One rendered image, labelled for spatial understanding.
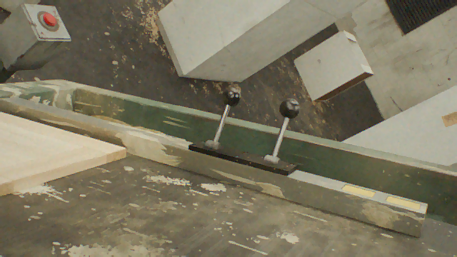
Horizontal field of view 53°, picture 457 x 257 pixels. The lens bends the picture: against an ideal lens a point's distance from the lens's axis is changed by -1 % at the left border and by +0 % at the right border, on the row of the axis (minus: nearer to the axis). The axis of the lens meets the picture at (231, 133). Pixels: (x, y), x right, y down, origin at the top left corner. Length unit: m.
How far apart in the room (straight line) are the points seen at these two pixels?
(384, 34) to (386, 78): 0.80
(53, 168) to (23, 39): 0.68
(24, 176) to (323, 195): 0.47
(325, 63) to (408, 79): 3.25
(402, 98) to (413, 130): 4.52
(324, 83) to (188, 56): 2.66
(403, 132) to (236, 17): 1.90
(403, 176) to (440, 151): 3.35
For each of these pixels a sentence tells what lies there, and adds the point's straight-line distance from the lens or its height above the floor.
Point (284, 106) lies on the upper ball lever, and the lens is 0.83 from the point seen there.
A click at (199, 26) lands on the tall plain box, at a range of 3.49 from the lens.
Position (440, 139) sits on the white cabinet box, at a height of 1.26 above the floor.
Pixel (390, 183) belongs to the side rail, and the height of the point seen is 1.56.
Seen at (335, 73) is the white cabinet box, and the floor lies 0.41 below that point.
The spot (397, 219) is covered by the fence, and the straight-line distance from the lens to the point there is 0.76.
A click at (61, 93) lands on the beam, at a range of 1.34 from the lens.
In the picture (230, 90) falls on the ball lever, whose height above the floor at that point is 1.42.
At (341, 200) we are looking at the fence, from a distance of 0.77.
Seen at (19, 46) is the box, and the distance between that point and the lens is 1.44.
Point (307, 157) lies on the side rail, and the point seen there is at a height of 1.43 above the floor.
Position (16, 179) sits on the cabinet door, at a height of 1.21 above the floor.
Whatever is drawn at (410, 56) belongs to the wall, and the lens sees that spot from 8.88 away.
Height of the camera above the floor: 1.81
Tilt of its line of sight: 29 degrees down
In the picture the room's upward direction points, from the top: 60 degrees clockwise
